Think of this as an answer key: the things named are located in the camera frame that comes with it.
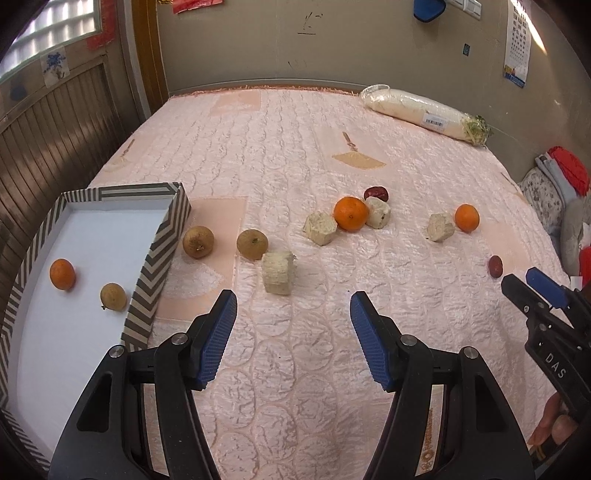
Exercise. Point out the brown pear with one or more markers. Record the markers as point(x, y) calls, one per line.
point(198, 241)
point(252, 243)

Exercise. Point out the large orange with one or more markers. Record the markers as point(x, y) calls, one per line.
point(351, 213)

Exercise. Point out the plastic-wrapped white radish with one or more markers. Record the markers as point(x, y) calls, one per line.
point(415, 110)

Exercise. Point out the red paper wall decoration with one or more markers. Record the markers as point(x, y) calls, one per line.
point(189, 4)

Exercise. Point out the red paper strip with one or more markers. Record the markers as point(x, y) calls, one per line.
point(101, 37)

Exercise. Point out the light blue folded cloth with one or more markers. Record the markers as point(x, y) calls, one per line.
point(551, 177)

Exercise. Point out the pink quilted bed cover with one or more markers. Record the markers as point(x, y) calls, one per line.
point(300, 152)

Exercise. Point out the white wall switch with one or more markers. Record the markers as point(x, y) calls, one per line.
point(466, 5)

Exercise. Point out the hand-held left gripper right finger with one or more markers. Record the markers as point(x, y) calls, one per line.
point(369, 341)

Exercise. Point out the grey pillow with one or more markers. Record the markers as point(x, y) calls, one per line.
point(575, 230)

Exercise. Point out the blue wall-hung pouch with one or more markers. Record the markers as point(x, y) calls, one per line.
point(428, 9)

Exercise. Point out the red date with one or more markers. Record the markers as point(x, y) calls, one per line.
point(376, 192)
point(495, 266)

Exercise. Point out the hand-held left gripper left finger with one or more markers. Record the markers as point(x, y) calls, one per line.
point(217, 341)

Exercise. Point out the red cloth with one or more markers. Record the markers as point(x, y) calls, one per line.
point(572, 168)

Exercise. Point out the glass block window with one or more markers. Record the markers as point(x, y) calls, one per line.
point(46, 32)

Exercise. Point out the wooden door frame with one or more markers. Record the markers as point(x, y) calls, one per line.
point(147, 50)

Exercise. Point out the blue flower picture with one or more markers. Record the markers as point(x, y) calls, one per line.
point(55, 67)

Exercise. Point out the wall calendar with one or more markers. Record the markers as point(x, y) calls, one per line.
point(519, 41)

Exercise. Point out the small orange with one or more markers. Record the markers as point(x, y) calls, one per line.
point(62, 273)

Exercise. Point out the striped cardboard box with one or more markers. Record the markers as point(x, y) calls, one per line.
point(92, 258)

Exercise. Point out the small brown round fruit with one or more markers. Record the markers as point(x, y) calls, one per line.
point(112, 296)

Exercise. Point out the person's right hand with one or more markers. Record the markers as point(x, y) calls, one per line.
point(551, 422)

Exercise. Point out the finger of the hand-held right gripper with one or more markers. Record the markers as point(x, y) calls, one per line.
point(547, 287)
point(521, 295)

